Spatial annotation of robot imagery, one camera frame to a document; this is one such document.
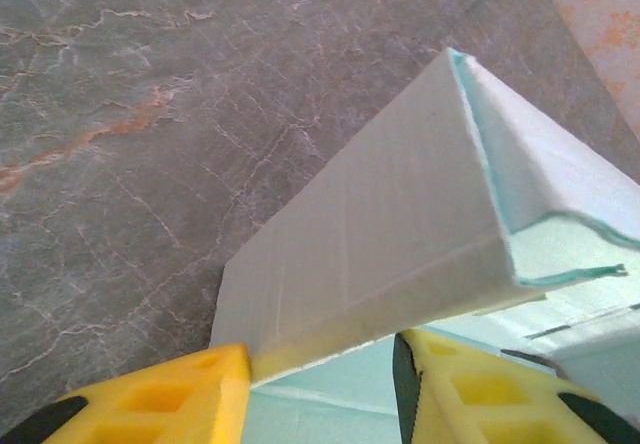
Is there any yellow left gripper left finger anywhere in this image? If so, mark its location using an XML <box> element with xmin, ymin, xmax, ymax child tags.
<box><xmin>0</xmin><ymin>342</ymin><xmax>251</xmax><ymax>444</ymax></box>

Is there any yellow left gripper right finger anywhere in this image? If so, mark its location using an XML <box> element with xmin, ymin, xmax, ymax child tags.
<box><xmin>392</xmin><ymin>328</ymin><xmax>640</xmax><ymax>444</ymax></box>

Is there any light teal paper box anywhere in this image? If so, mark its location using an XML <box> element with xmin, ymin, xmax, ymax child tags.
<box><xmin>209</xmin><ymin>46</ymin><xmax>640</xmax><ymax>444</ymax></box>

